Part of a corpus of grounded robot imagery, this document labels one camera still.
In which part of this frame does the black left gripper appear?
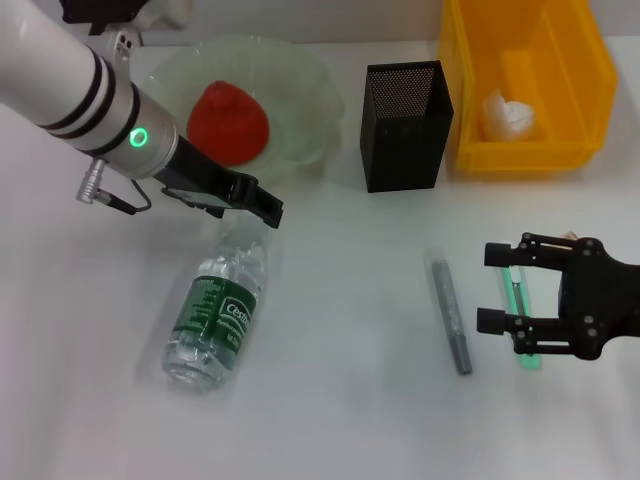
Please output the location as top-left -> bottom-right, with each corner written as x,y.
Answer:
154,134 -> 285,227

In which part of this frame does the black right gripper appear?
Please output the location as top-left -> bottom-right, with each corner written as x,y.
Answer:
476,231 -> 640,361

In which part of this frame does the green utility knife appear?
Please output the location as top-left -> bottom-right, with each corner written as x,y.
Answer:
497,264 -> 544,371

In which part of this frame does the clear green-label water bottle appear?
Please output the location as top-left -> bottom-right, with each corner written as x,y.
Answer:
160,219 -> 274,394

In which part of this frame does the white paper ball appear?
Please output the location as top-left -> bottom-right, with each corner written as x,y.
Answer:
481,88 -> 537,139

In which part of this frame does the green glass fruit plate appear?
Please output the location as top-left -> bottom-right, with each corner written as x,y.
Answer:
142,33 -> 346,189

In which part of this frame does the black mesh pen holder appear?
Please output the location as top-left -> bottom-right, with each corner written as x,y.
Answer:
358,60 -> 455,194

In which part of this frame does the yellow plastic bin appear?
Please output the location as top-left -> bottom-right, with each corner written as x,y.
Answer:
438,0 -> 620,174

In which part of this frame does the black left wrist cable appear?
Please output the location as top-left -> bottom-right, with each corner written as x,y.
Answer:
74,158 -> 152,217

